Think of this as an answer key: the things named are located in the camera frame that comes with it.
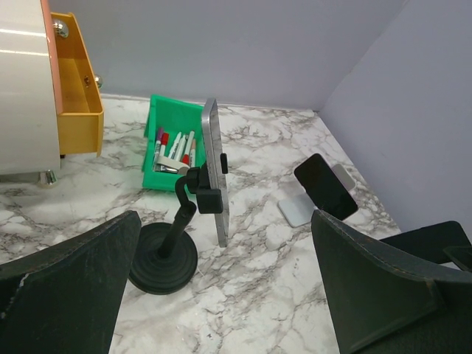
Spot phone on centre stand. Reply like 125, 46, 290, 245
201, 98, 229, 248

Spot orange drawer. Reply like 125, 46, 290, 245
52, 13, 104, 155

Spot black centre phone stand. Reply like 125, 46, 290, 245
129, 162, 222, 295

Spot white round drawer cabinet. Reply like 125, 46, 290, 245
1, 1, 62, 175

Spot markers in green bin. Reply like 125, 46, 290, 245
152, 128, 196, 175

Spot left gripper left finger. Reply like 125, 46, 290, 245
1, 211, 141, 353

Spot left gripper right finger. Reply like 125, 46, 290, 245
311, 210, 471, 353

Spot white folding phone stand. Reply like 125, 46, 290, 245
278, 164, 356, 228

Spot green plastic bin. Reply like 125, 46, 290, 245
142, 94, 206, 191

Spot purple edged phone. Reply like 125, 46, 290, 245
294, 153, 358, 221

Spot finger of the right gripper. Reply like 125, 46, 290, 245
381, 221, 471, 272

